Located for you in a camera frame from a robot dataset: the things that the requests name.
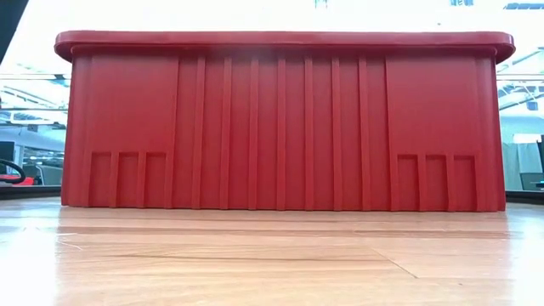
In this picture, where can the red plastic bin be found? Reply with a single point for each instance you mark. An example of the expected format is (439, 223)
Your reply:
(280, 127)

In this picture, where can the black aluminium frame rails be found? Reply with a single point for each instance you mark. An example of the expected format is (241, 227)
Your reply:
(30, 192)
(527, 197)

